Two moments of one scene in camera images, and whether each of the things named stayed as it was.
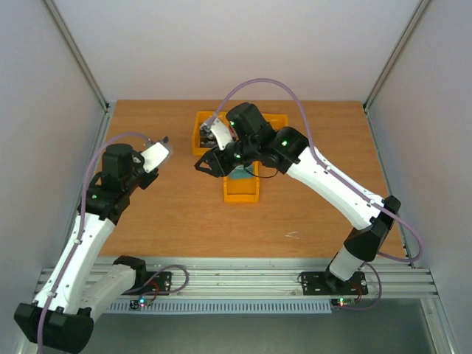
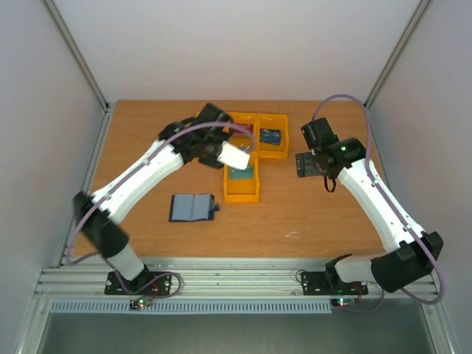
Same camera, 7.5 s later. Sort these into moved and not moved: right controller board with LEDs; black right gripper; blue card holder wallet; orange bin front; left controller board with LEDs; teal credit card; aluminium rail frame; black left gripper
Moved: black left gripper; black right gripper; blue card holder wallet
Not moved: teal credit card; aluminium rail frame; orange bin front; left controller board with LEDs; right controller board with LEDs
